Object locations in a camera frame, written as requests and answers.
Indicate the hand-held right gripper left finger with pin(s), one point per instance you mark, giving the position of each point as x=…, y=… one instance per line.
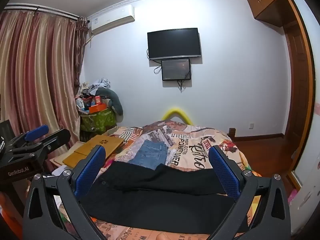
x=90, y=172

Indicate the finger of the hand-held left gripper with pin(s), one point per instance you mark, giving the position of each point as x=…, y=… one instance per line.
x=56, y=140
x=37, y=132

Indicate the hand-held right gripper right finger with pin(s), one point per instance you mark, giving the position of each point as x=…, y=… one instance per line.
x=225, y=172

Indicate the black pants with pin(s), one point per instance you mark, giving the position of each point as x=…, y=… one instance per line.
x=155, y=200

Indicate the wooden lap desk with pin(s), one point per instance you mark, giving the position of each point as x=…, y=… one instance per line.
x=100, y=145

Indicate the wooden bedpost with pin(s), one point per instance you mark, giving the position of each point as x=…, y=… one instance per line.
x=232, y=132

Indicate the green storage box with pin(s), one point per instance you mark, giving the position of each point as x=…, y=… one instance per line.
x=97, y=122

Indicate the orange cloth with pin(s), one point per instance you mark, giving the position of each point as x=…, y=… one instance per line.
x=10, y=212

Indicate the bed with printed cover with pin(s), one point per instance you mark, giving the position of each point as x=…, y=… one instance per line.
x=190, y=142

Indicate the orange box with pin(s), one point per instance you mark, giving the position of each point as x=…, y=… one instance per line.
x=97, y=108

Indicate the red box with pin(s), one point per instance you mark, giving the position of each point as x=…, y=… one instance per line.
x=97, y=100

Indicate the blue jeans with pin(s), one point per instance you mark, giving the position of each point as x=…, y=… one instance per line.
x=150, y=155

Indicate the striped pink curtain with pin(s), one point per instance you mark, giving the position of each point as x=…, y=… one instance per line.
x=37, y=67

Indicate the pile of clothes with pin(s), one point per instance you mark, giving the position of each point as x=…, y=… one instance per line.
x=97, y=83

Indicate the pink cloth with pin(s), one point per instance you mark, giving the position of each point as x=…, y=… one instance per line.
x=292, y=197

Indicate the yellow foam noodle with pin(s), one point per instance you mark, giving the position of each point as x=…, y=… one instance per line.
x=175, y=110

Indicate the white sliding door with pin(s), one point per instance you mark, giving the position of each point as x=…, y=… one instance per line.
x=310, y=180

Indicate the person's bare leg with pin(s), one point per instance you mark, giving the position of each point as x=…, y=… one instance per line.
x=163, y=237

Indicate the small black monitor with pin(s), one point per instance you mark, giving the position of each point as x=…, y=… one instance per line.
x=176, y=69

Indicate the wooden door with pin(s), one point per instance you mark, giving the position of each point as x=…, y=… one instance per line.
x=297, y=80

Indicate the white air conditioner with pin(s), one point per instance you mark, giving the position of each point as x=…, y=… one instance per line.
x=112, y=20

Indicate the curtain rail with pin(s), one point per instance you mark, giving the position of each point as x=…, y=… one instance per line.
x=50, y=10

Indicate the black wall television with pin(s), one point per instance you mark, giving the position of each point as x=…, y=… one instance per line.
x=175, y=43

